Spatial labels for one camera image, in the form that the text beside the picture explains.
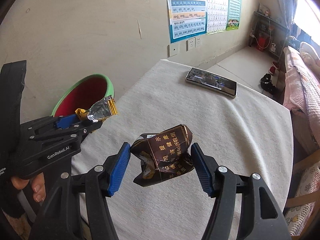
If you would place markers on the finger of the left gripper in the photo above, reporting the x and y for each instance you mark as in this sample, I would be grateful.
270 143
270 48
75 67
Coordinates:
67 121
82 128

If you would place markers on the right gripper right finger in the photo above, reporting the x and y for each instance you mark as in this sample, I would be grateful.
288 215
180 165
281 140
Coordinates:
260 216

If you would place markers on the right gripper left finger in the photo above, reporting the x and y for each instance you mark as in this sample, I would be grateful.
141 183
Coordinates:
59 216

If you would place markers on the gold silver foil wrapper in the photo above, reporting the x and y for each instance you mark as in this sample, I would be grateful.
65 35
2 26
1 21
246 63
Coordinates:
100 111

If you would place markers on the brown crushed cigarette pack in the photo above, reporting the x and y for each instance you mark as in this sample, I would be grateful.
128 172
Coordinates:
163 155

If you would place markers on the green red trash bin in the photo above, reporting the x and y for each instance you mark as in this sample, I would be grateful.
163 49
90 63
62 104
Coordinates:
84 94

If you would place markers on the person's left hand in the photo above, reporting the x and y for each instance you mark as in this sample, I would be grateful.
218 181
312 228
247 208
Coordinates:
37 185

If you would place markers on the wooden chair with cushion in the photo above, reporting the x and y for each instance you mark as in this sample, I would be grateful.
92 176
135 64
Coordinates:
302 215

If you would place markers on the smartphone with lit screen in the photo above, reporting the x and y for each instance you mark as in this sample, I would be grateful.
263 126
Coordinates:
212 81

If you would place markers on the black shoe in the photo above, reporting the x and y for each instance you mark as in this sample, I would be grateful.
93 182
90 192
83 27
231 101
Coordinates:
267 85

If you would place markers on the bed with pink sheet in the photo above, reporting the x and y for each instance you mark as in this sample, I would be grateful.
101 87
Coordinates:
301 89

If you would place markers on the red shoe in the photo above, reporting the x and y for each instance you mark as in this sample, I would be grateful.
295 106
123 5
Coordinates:
275 66

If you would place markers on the yellow patterned quilt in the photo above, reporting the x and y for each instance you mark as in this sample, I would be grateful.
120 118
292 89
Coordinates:
310 57

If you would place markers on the red bucket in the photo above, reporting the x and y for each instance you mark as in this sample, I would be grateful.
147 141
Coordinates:
262 42

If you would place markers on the dark metal shelf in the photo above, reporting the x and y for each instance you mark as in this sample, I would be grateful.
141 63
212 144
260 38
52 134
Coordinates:
275 30

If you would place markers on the window curtain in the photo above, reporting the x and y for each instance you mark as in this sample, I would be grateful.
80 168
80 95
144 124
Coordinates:
287 2

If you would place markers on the white wall power socket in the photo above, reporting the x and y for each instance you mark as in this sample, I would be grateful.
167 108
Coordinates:
190 44

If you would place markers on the small white wall socket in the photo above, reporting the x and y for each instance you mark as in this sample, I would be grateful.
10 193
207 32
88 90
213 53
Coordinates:
198 41

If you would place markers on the blue pinyin wall poster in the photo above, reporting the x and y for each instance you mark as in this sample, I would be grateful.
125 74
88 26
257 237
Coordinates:
187 18

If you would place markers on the white chart wall poster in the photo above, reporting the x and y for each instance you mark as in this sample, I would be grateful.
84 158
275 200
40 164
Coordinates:
217 11

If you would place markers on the green chart wall poster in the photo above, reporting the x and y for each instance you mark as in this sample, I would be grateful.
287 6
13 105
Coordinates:
233 15

